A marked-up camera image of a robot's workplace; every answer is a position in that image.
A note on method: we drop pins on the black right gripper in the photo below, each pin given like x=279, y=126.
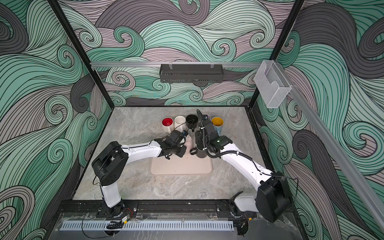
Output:
x=199, y=134

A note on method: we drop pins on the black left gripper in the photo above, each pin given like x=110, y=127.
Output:
x=181, y=154

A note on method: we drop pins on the light pink mug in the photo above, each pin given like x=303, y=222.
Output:
x=188, y=143

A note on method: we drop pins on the blue butterfly mug yellow inside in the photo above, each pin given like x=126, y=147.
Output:
x=218, y=124

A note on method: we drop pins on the cream white mug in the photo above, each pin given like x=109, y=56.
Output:
x=168, y=125

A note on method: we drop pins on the white ribbed mug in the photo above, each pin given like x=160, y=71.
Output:
x=180, y=123

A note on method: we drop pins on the black mug white base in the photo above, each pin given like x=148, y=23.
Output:
x=192, y=122

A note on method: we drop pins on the beige pink ribbed mug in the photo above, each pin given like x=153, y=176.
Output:
x=207, y=117

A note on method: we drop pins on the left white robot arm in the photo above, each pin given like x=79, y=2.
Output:
x=108, y=166

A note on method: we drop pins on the beige silicone drying mat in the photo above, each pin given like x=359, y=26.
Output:
x=188, y=165

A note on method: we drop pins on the black wall tray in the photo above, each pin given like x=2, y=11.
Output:
x=191, y=73

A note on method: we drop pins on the aluminium wall rail back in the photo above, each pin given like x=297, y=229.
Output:
x=138, y=64

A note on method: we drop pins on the aluminium wall rail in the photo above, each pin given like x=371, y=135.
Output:
x=138, y=64
x=365, y=191

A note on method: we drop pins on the white slotted cable duct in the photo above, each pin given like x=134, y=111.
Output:
x=149, y=226

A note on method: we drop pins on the clear plastic wall bin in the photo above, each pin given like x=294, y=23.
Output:
x=272, y=82

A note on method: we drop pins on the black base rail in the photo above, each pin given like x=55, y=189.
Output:
x=140, y=209

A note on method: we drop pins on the black corner frame post right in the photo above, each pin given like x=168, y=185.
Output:
x=286, y=30

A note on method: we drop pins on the black corner frame post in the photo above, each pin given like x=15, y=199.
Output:
x=55, y=6
x=286, y=30

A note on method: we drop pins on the black corner frame post left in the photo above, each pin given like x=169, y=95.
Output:
x=55, y=6

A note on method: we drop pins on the aluminium wall rail right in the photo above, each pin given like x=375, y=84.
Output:
x=365, y=191

